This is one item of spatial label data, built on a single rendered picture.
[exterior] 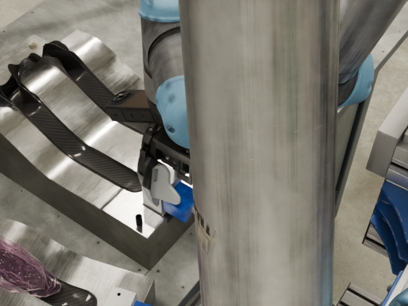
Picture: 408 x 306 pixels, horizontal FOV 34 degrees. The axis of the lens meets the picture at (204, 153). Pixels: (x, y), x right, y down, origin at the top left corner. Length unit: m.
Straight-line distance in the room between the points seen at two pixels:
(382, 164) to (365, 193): 1.19
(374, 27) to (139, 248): 0.57
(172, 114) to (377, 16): 0.21
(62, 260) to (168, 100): 0.42
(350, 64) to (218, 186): 0.28
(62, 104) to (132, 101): 0.27
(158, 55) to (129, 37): 0.75
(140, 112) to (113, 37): 0.60
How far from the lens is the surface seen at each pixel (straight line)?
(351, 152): 1.84
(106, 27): 1.46
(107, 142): 1.09
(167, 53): 0.66
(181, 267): 1.04
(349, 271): 2.03
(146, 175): 0.88
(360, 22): 0.54
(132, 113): 0.86
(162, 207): 0.97
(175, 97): 0.62
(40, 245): 0.99
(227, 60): 0.33
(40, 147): 1.08
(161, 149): 0.84
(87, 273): 0.98
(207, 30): 0.33
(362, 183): 2.25
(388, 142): 1.00
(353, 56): 0.59
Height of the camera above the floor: 1.68
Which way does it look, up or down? 48 degrees down
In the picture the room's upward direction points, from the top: 2 degrees clockwise
